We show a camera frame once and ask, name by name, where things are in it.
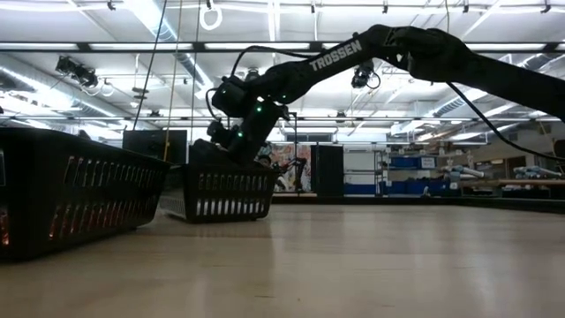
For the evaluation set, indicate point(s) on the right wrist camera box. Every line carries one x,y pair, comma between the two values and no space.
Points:
229,95

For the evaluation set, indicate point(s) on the black cabinet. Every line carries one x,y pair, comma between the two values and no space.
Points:
327,170

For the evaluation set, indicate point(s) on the black slotted plastic basket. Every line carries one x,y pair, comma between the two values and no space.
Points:
66,199
229,194

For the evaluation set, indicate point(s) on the black aluminium table frame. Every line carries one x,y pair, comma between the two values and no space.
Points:
397,201

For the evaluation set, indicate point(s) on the colourful wall mural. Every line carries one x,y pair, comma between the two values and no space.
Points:
287,152

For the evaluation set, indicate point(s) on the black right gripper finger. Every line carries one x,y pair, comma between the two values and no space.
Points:
207,154

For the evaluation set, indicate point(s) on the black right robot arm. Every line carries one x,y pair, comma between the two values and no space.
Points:
335,55

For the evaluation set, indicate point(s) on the black background robot arm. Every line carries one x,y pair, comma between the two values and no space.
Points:
293,170

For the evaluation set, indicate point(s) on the shelf with blue bins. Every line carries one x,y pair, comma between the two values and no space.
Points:
415,187

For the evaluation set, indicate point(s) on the person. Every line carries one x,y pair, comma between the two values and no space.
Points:
265,161

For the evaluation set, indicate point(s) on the black computer monitor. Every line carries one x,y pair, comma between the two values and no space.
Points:
154,142

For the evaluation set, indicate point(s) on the black ceiling-mounted camera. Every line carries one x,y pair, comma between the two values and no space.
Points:
252,74
364,77
77,73

